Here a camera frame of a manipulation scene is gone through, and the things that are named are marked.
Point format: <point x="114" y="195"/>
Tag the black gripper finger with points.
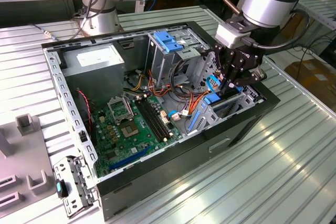
<point x="218" y="58"/>
<point x="256" y="75"/>

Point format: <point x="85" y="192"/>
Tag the hard disk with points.
<point x="211" y="99"/>

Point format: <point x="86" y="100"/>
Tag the grey metal disk bay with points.
<point x="207" y="115"/>

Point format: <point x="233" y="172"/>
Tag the blue plastic drive latch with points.
<point x="166" y="40"/>

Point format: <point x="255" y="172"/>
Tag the grey optical drive cage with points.
<point x="160" y="66"/>

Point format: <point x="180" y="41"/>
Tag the large brown cardboard box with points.
<point x="315" y="77"/>

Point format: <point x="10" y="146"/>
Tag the black RAM slot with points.
<point x="150" y="119"/>
<point x="157" y="117"/>

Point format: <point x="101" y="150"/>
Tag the metal slat side table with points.
<point x="323" y="9"/>

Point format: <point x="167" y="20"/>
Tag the black open PC case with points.
<point x="183" y="161"/>

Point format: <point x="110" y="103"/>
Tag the CPU socket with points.
<point x="129" y="130"/>

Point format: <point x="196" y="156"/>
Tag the grey power supply unit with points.
<point x="92" y="82"/>

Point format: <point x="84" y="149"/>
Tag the green motherboard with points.
<point x="123" y="148"/>

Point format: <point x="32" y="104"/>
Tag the blue expansion slot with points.
<point x="131" y="157"/>

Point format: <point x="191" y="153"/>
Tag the black case fan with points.
<point x="83" y="113"/>

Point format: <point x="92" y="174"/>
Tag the black tab with blue mark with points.
<point x="60" y="187"/>

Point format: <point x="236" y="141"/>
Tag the grey parts rack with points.
<point x="23" y="155"/>

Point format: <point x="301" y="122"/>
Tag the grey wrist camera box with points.
<point x="231" y="35"/>

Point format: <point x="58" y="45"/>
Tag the small black case switch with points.
<point x="83" y="137"/>

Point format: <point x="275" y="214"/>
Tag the grey expansion bracket latch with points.
<point x="76" y="182"/>

